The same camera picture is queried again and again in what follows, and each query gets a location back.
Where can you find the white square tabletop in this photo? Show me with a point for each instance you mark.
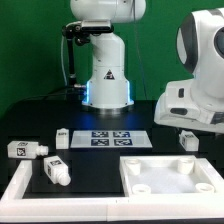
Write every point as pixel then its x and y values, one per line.
pixel 150 175

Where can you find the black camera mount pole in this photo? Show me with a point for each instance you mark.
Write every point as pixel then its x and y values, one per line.
pixel 72 33

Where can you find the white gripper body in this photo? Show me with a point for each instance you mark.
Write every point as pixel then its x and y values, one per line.
pixel 183 106

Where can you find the white tag sheet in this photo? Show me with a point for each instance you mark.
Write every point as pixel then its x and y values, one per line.
pixel 110 139

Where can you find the white U-shaped obstacle fence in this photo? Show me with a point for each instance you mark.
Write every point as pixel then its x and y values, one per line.
pixel 15 208

